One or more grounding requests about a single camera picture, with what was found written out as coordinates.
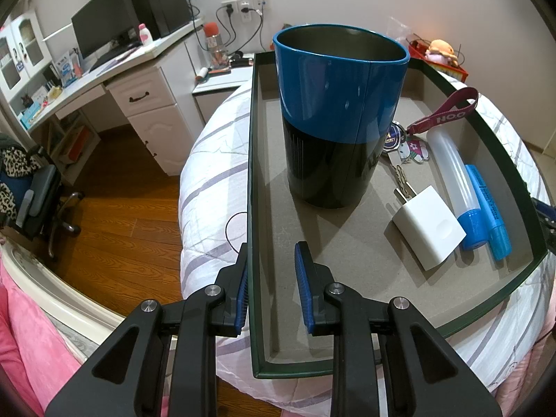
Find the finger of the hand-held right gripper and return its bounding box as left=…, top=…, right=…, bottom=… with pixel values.
left=531, top=197, right=556, bottom=255

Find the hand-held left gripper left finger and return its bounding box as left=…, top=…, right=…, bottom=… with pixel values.
left=44, top=242, right=249, bottom=417

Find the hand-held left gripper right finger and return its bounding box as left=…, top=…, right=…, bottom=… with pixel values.
left=294, top=242, right=504, bottom=417

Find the blue marker pen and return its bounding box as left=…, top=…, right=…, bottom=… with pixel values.
left=465, top=164, right=512, bottom=261

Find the dark green cardboard tray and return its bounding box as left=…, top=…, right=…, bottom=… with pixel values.
left=246, top=51, right=549, bottom=379

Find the translucent tube with blue cap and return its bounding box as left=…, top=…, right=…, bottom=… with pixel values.
left=426, top=127, right=488, bottom=251

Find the white charger plug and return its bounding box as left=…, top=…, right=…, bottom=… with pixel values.
left=392, top=185, right=467, bottom=271

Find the maroon lanyard strap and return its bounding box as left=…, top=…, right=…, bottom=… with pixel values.
left=406, top=87, right=479, bottom=135

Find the silver key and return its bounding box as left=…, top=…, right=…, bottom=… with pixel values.
left=391, top=162, right=412, bottom=197

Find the white cartoon keychain charm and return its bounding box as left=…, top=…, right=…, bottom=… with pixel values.
left=397, top=139, right=428, bottom=163

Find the round blue keychain badge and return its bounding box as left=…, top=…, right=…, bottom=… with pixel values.
left=384, top=124, right=407, bottom=150

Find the white grey-striped quilt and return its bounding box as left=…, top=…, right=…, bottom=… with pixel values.
left=178, top=82, right=552, bottom=404

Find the red box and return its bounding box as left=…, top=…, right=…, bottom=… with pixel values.
left=408, top=39, right=470, bottom=82

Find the white nightstand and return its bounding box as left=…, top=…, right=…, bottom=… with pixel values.
left=192, top=54, right=257, bottom=124

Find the orange plush toy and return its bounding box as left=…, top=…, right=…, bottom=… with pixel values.
left=425, top=39, right=461, bottom=68

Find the blue and black cylindrical can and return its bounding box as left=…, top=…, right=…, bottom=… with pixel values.
left=272, top=23, right=411, bottom=209

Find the white desk with drawers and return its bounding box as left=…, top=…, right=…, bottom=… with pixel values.
left=17, top=17, right=205, bottom=177

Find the pink fleece blanket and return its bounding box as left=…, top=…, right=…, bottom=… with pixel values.
left=0, top=265, right=83, bottom=417

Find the black office chair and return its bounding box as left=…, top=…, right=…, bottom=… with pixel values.
left=0, top=134, right=85, bottom=261

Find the clear plastic bag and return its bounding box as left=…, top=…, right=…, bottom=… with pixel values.
left=386, top=16, right=418, bottom=46

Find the red-capped clear bottle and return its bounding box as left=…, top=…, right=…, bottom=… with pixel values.
left=204, top=22, right=227, bottom=68

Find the leopard print cloth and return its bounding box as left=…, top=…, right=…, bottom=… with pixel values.
left=0, top=148, right=40, bottom=227

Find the black keyboard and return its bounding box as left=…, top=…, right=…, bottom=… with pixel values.
left=89, top=48, right=126, bottom=70

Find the blue and white pack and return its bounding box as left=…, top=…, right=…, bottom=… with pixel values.
left=58, top=50, right=83, bottom=88

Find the black computer tower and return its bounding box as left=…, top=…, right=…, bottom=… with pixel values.
left=126, top=0, right=193, bottom=39

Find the black computer monitor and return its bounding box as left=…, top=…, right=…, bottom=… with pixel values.
left=71, top=0, right=136, bottom=59

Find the white glass-door cabinet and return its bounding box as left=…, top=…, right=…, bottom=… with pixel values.
left=0, top=9, right=53, bottom=92

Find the white bed frame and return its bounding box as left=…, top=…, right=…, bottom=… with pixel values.
left=0, top=235, right=126, bottom=357

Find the black power cable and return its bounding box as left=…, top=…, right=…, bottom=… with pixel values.
left=216, top=6, right=237, bottom=50
left=235, top=9, right=265, bottom=55

